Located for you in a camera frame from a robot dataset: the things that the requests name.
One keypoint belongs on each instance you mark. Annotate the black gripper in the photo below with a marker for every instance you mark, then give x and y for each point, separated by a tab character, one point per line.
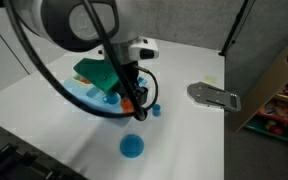
130	80

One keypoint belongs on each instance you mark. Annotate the orange toy mug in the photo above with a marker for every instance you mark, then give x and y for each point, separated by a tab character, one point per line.
126	105

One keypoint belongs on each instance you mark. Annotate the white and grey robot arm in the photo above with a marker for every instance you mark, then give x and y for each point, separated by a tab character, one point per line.
74	23

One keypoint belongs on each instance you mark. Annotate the blue toy mug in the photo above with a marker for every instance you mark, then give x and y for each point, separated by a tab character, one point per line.
110	99

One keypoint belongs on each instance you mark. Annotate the blue toy plate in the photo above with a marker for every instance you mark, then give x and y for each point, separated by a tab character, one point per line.
131	146

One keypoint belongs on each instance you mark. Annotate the grey metal mounting plate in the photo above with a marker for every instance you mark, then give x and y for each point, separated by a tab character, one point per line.
214	96

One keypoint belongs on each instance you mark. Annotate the small blue toy cup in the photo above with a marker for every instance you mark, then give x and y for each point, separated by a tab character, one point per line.
156	110

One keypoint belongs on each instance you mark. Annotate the small orange toy cup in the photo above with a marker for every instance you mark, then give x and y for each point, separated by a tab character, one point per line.
85	80

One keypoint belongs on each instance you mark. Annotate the light blue toy sink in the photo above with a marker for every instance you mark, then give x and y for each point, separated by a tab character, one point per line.
77	95

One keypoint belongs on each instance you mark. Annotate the yellow toy dish rack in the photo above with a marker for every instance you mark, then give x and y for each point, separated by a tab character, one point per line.
77	79

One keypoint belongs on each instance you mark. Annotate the pale yellow paper note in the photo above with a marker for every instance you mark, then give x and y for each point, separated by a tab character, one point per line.
210	79

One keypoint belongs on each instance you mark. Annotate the black tripod pole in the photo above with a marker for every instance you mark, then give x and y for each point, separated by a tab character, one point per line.
234	26

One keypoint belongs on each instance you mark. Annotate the brown cardboard panel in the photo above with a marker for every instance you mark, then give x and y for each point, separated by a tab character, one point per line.
267	86

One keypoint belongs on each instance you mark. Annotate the colourful toy storage shelf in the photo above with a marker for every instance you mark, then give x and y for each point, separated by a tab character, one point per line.
284	110

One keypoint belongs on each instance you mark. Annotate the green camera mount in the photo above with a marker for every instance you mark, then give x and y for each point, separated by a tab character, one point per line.
97	73

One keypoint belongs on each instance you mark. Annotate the black robot stand frame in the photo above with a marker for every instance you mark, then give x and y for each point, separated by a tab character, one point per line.
14	156

